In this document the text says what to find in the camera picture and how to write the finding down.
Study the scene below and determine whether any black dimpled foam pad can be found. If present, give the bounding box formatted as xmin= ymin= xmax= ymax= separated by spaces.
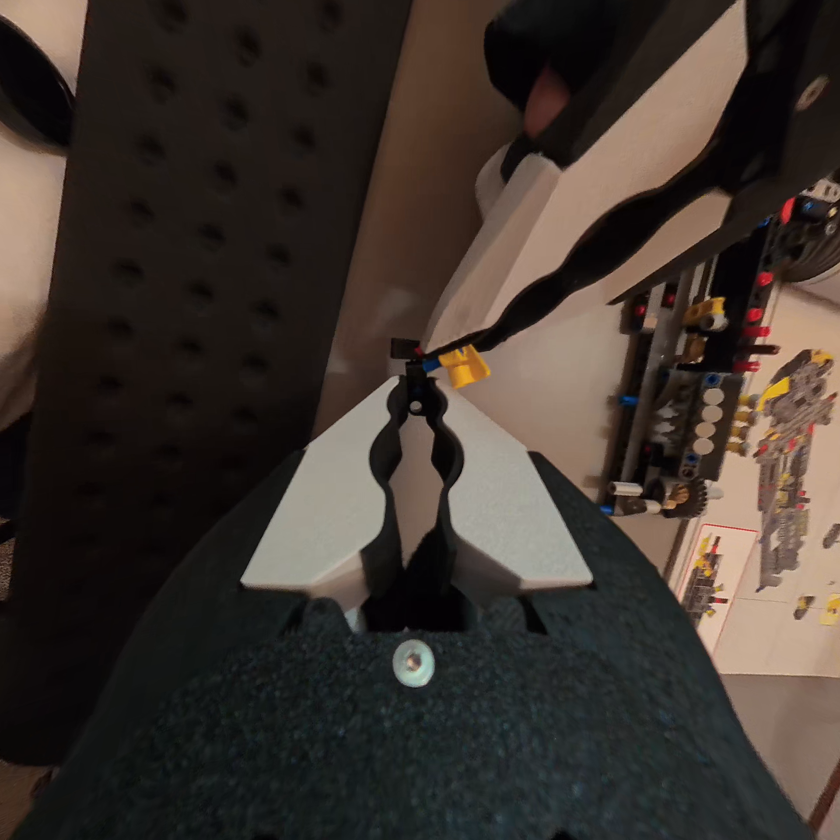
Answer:
xmin=0 ymin=0 xmax=416 ymax=767

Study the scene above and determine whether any lego car chassis assembly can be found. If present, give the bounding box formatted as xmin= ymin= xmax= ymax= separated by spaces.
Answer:
xmin=598 ymin=177 xmax=840 ymax=524

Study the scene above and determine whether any black round clip-on device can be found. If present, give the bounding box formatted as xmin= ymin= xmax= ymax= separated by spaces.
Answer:
xmin=0 ymin=16 xmax=77 ymax=149

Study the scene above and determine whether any person's left hand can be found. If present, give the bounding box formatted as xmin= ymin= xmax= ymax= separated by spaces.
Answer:
xmin=524 ymin=61 xmax=573 ymax=137

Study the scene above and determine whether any person's white shirt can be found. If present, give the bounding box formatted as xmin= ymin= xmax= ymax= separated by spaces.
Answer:
xmin=0 ymin=0 xmax=88 ymax=431

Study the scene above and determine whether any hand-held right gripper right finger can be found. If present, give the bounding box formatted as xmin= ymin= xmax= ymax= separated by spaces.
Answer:
xmin=425 ymin=384 xmax=596 ymax=621

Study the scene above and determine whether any yellow lego piece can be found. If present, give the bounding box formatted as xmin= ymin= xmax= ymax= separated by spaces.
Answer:
xmin=438 ymin=346 xmax=492 ymax=388

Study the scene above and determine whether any black lego connector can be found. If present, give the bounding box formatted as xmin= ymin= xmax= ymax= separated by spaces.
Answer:
xmin=390 ymin=338 xmax=435 ymax=418

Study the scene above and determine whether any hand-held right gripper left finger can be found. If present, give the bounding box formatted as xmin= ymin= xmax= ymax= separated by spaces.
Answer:
xmin=239 ymin=376 xmax=404 ymax=632

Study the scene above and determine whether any lego instruction booklet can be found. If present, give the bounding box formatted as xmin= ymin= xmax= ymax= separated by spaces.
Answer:
xmin=663 ymin=259 xmax=840 ymax=678

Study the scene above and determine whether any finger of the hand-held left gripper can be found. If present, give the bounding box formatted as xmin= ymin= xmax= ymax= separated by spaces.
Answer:
xmin=423 ymin=26 xmax=752 ymax=358
xmin=458 ymin=189 xmax=734 ymax=357

